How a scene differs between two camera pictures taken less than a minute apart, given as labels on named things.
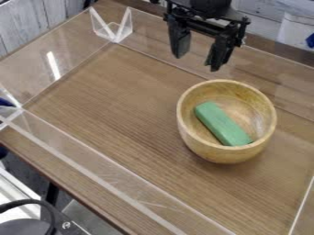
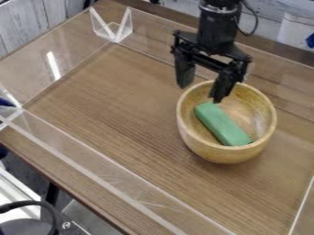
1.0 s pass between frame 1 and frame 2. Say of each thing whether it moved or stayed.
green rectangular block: stayed
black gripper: moved
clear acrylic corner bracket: stayed
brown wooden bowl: stayed
